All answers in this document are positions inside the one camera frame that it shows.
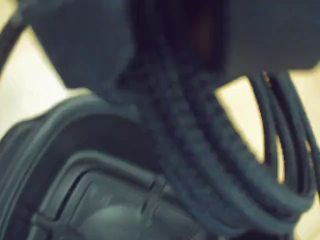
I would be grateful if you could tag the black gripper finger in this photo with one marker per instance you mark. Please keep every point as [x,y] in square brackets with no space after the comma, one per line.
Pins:
[82,42]
[270,32]

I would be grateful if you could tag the black bowl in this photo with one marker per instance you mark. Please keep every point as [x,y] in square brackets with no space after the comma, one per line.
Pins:
[100,140]

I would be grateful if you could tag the black robot wiring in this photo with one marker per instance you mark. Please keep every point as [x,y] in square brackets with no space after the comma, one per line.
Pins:
[10,42]

